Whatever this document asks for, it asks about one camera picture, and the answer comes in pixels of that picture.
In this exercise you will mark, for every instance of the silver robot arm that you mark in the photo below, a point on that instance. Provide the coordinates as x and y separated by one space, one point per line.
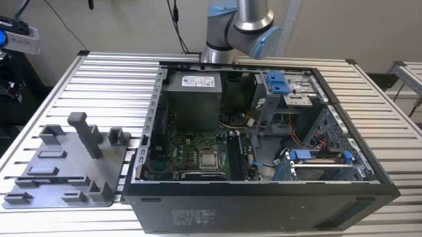
250 17

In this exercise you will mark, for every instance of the black hanging object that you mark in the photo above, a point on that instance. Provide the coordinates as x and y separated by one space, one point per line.
91 4

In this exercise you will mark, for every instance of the grey parts rack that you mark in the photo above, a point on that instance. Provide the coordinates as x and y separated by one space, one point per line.
66 168

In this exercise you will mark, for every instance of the grey power supply unit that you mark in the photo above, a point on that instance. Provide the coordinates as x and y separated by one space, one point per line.
193 108

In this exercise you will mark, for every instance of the green motherboard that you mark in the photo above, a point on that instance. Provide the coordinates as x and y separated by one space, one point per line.
185 148

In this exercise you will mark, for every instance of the silver CPU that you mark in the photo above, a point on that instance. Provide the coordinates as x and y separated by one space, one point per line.
209 161

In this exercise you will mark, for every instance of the black graphics card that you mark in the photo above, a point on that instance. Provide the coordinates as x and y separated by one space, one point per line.
205 175

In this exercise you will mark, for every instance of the blue disk carrier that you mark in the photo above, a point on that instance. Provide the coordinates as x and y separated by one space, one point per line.
276 81

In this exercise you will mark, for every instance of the grey metal drive cage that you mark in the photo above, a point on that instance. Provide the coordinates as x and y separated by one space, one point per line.
274 108

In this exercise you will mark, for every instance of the black PC case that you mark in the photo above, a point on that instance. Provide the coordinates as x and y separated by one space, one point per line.
230 209

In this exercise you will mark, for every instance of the hard disk in blue carrier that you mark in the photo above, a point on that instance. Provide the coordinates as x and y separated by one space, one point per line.
300 156

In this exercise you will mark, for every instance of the metal slat side table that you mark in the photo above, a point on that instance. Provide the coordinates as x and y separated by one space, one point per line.
409 71

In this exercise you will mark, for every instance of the pale grey wrist camera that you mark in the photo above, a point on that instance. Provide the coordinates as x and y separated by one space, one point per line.
23 40

